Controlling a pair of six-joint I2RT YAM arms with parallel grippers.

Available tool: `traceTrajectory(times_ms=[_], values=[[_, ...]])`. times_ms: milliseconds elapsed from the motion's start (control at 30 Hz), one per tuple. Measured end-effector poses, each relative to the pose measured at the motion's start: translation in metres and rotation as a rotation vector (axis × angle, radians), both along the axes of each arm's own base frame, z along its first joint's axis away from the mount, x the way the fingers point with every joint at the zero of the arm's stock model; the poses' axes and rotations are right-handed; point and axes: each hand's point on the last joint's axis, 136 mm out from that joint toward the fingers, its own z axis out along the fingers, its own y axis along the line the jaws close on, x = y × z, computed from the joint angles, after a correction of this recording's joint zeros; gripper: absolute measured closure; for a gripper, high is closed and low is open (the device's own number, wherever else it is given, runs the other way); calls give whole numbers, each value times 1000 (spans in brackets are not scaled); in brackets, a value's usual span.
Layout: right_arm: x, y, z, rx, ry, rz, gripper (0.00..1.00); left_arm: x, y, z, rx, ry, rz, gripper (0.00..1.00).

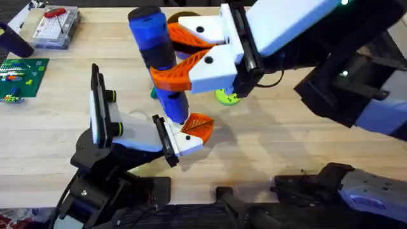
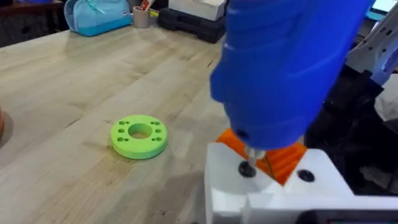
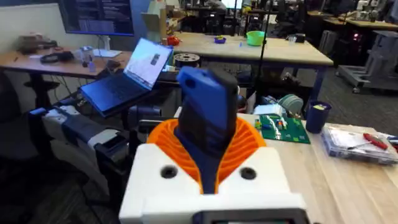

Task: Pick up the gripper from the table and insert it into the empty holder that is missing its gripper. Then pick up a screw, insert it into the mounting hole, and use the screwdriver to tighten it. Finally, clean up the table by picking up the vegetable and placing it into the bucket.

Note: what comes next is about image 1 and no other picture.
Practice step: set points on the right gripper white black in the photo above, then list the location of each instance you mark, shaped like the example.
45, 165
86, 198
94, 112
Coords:
286, 22

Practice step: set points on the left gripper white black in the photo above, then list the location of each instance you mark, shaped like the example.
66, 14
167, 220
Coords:
140, 133

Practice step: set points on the blue electric screwdriver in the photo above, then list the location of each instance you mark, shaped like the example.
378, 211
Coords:
152, 35

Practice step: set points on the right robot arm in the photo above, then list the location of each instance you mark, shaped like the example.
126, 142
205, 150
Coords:
365, 191

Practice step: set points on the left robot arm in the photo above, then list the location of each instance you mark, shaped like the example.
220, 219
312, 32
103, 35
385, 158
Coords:
82, 194

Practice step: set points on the small green toy vegetable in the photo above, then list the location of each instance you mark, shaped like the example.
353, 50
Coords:
154, 93

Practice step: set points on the green disc with holes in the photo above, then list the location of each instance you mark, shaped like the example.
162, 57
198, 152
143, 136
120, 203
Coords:
225, 98

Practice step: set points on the dark round tub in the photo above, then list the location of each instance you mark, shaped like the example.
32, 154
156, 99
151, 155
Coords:
184, 15

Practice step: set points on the left wrist upright black plate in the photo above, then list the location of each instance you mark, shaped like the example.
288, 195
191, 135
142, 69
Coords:
99, 108

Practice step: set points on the clear box with red tool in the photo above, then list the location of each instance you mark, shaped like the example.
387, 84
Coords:
55, 30

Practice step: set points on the green board with toy blocks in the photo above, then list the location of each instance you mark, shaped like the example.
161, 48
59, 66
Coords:
22, 76

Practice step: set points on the white flat object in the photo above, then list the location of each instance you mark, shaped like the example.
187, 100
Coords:
23, 16

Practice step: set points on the dark purple cylinder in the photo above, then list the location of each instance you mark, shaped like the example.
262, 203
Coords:
14, 43

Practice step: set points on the black rail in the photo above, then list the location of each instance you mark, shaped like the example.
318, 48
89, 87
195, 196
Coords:
241, 213

